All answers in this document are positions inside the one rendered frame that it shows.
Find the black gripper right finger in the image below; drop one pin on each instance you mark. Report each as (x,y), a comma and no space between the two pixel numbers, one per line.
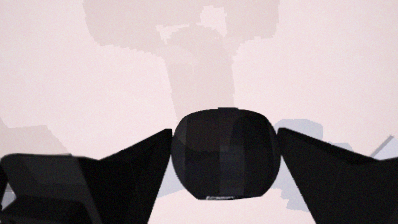
(340,186)

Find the dark grey controller unit with rocker switches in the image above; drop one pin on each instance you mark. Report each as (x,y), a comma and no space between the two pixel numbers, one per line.
(225,154)

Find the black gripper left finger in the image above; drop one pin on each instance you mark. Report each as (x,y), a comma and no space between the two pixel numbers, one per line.
(117,189)

